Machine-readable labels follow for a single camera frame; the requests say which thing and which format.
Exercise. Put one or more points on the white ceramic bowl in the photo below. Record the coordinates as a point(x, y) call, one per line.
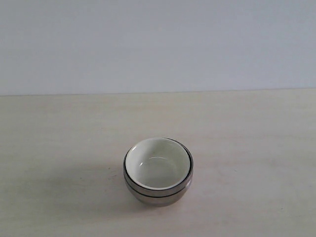
point(158, 165)

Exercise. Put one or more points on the ribbed steel bowl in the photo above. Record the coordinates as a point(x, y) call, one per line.
point(148, 190)

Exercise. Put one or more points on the smooth steel bowl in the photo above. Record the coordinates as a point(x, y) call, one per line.
point(158, 201)

